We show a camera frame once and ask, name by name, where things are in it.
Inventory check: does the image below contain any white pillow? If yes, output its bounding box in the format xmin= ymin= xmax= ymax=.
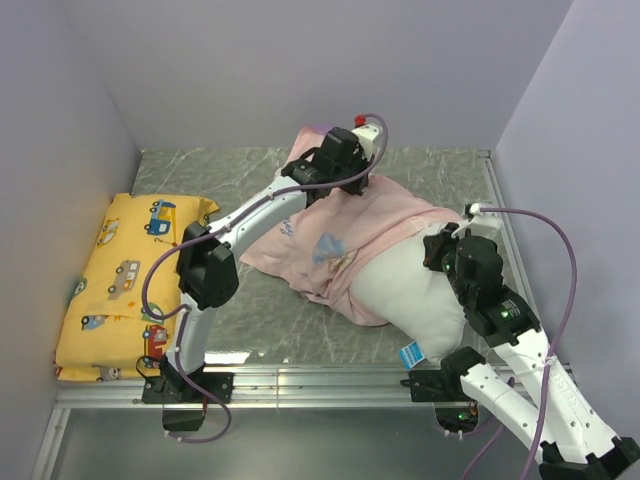
xmin=349 ymin=223 xmax=466 ymax=365

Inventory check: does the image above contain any pink purple pillowcase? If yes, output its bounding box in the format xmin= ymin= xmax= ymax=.
xmin=238 ymin=124 xmax=464 ymax=327

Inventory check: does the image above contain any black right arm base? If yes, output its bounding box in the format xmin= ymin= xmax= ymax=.
xmin=399 ymin=369 xmax=495 ymax=440

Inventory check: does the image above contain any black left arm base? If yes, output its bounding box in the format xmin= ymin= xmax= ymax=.
xmin=141 ymin=372 xmax=234 ymax=433

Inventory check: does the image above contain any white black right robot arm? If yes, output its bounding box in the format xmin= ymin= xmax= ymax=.
xmin=423 ymin=230 xmax=639 ymax=479

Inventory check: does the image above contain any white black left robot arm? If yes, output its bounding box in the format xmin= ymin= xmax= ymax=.
xmin=160 ymin=124 xmax=388 ymax=402

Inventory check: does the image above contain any blue pillow care label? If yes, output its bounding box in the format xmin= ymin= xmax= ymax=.
xmin=399 ymin=342 xmax=425 ymax=370

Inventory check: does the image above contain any yellow cartoon car pillow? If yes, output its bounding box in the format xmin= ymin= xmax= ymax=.
xmin=54 ymin=193 xmax=219 ymax=382

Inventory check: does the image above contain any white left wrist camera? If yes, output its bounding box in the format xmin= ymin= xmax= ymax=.
xmin=351 ymin=115 xmax=384 ymax=158

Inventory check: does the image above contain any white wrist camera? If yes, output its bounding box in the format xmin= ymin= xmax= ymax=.
xmin=451 ymin=203 xmax=503 ymax=240
xmin=351 ymin=115 xmax=384 ymax=158

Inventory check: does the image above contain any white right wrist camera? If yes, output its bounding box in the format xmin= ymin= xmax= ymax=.
xmin=451 ymin=203 xmax=503 ymax=240

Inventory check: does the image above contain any aluminium frame rail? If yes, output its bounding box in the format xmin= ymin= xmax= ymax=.
xmin=29 ymin=149 xmax=606 ymax=480

